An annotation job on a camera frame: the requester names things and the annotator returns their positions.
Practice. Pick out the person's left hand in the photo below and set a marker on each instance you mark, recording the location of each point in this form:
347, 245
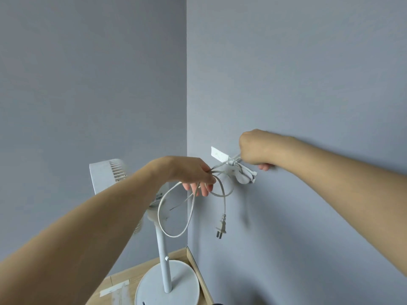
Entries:
181, 169

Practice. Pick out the person's right hand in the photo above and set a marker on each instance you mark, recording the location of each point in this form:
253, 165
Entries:
259, 147

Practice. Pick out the person's right fingers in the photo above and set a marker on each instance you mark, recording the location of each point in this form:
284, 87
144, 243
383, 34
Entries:
266, 168

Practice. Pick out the person's left fingers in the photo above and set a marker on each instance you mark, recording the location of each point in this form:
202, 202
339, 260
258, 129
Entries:
201, 189

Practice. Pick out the person's left forearm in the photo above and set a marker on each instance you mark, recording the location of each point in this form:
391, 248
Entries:
82, 238

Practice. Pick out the person's right forearm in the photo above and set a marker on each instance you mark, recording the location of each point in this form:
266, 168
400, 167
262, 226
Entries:
343, 187

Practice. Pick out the white standing fan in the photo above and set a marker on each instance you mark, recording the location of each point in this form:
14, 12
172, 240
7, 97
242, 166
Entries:
164, 250

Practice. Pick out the wooden skirting board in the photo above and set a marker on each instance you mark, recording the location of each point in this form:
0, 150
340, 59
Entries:
198, 276

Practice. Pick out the clear tape strip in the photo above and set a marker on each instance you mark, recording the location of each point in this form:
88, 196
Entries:
114, 288

